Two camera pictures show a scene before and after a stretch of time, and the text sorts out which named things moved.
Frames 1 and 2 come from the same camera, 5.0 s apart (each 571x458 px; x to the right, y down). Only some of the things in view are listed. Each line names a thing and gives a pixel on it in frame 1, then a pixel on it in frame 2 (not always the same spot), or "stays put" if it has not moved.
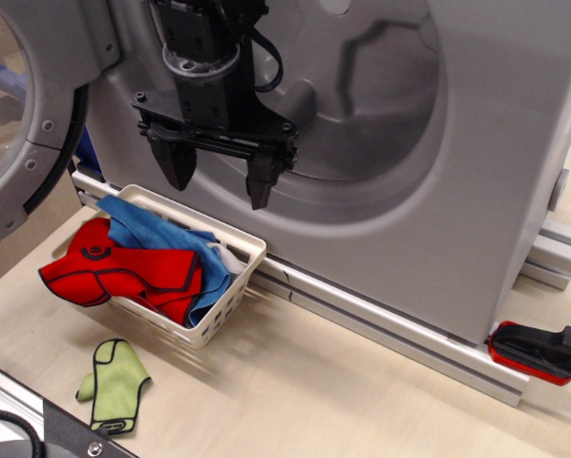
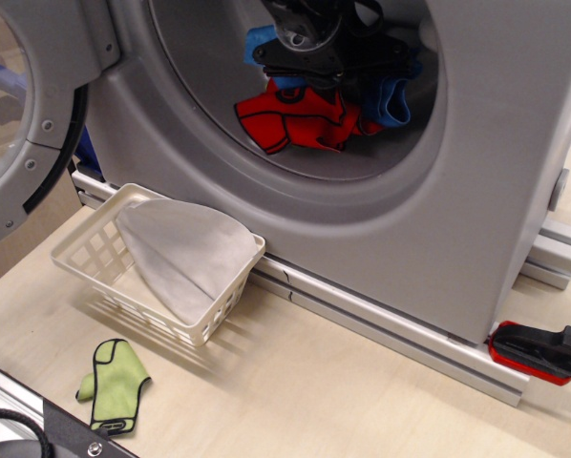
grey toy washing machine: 432,135 stays put
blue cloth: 135,229 -> 389,94
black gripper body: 222,111 -> 349,62
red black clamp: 556,357 stays put
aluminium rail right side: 554,254 stays put
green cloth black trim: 115,386 stays put
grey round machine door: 33,56 stays put
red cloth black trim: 94,270 -> 300,114
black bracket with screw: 67,436 stays put
